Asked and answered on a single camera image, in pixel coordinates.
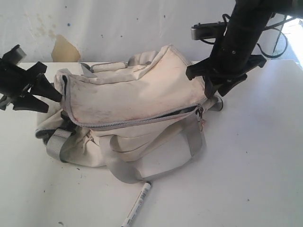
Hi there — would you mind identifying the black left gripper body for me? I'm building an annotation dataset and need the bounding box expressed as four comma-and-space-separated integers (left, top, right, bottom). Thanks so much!
0, 60, 46, 110

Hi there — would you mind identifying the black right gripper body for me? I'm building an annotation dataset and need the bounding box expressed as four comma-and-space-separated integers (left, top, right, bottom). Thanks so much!
186, 40, 266, 85

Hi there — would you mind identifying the white canvas duffel bag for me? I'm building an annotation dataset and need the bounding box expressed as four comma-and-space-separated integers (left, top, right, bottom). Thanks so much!
35, 45, 223, 183

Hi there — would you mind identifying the black and white marker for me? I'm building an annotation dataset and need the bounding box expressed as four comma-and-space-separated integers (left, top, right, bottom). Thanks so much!
121, 181, 152, 227

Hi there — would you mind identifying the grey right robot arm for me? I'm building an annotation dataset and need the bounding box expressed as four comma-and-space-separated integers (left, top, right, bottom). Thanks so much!
186, 0, 303, 98

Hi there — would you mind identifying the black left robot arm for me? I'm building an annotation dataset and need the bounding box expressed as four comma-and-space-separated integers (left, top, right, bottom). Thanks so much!
0, 59, 62, 113

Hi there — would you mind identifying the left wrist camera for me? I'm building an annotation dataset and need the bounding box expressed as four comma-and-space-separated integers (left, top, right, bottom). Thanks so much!
2, 44, 26, 65

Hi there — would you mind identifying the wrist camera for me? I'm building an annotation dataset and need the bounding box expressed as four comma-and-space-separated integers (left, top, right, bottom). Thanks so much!
2, 44, 26, 65
191, 22, 227, 45

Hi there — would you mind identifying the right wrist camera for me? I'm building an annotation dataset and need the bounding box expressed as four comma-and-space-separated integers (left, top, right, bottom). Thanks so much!
191, 22, 227, 45

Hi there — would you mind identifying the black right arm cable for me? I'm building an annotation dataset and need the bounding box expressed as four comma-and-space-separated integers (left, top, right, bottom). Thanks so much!
220, 13, 299, 59

